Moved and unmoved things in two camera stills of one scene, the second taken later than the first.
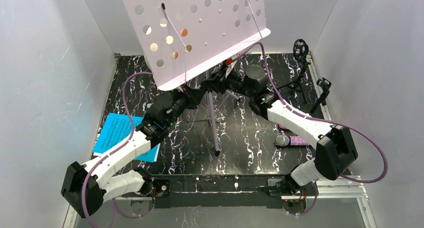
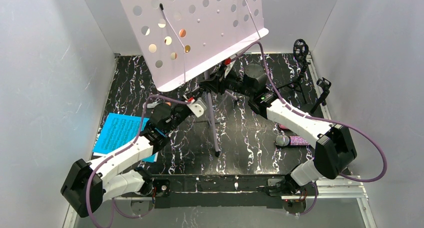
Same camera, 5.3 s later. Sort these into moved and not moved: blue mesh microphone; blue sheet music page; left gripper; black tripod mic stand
Moved: left gripper
Not moved: blue sheet music page; blue mesh microphone; black tripod mic stand
